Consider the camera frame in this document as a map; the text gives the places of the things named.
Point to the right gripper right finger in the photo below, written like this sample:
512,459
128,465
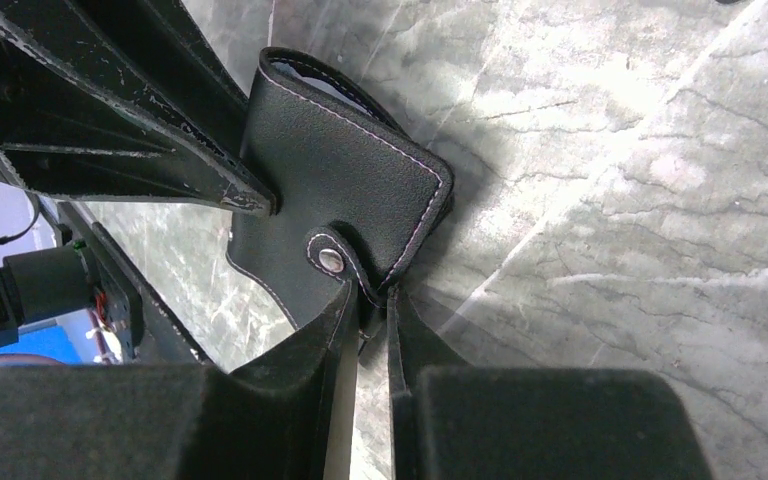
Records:
454,420

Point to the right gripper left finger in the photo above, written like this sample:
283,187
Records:
268,419

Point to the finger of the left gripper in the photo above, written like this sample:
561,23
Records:
120,101

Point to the black leather card holder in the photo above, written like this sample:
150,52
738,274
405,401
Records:
356,196

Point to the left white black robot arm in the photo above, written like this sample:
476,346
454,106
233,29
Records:
85,271

